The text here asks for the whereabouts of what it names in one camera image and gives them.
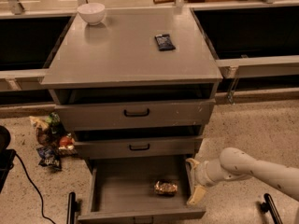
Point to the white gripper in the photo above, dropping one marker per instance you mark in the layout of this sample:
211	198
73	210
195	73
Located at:
202	174

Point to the orange soda can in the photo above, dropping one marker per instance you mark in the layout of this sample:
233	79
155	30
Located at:
165	188

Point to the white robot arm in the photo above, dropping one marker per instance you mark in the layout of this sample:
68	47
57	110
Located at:
234	164

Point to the grey middle drawer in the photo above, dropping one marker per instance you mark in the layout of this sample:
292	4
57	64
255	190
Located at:
139	147

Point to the grey top drawer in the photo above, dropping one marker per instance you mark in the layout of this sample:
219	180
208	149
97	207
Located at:
113	116

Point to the grey open bottom drawer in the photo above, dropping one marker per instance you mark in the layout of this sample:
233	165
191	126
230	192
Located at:
123	192

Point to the grey drawer cabinet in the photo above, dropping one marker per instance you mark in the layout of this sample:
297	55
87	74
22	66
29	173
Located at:
118	61

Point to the black right base bar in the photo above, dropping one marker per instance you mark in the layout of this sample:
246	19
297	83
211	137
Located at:
269	206

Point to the black base bar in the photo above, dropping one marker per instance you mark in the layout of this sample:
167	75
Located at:
71	208
269	206

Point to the black left base bar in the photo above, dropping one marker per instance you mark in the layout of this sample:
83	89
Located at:
71	208

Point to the red round snack item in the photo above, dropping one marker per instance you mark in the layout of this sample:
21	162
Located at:
66	142

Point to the dark blue snack packet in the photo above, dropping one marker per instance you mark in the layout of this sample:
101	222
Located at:
164	42

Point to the green snack bag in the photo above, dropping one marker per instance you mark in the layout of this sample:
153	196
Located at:
54	121

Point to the brown snack bag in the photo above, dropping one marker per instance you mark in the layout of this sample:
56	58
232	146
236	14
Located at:
44	137

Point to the yellow chip bag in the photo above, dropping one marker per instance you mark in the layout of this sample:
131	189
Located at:
39	123

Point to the black device on floor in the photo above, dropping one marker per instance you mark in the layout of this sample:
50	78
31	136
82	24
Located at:
6	155

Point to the white bowl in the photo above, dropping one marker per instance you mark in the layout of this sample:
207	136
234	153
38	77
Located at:
92	13

